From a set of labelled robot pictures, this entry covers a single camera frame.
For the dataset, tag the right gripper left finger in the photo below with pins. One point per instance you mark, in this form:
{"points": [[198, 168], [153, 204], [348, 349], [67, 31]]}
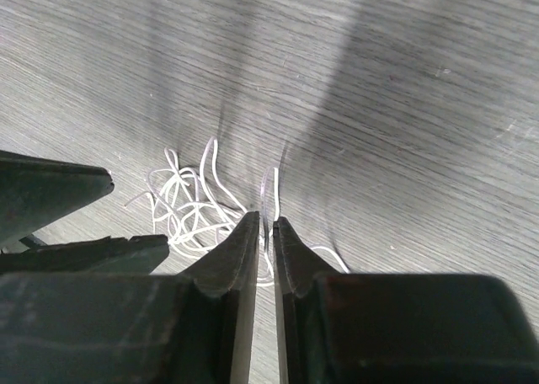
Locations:
{"points": [[83, 327]]}

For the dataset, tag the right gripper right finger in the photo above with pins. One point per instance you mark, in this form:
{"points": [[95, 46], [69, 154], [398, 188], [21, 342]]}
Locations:
{"points": [[335, 327]]}

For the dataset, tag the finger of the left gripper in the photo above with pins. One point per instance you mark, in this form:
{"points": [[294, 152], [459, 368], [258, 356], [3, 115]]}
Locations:
{"points": [[36, 192], [135, 255]]}

